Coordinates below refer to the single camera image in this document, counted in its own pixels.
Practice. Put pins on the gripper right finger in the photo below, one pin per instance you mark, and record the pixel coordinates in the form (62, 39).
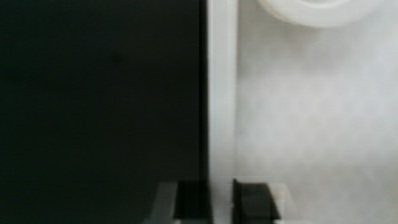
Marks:
(261, 204)

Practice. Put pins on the white desk tabletop tray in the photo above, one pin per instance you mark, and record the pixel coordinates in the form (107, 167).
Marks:
(304, 113)

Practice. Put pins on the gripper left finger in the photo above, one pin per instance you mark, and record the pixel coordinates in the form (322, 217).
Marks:
(182, 204)

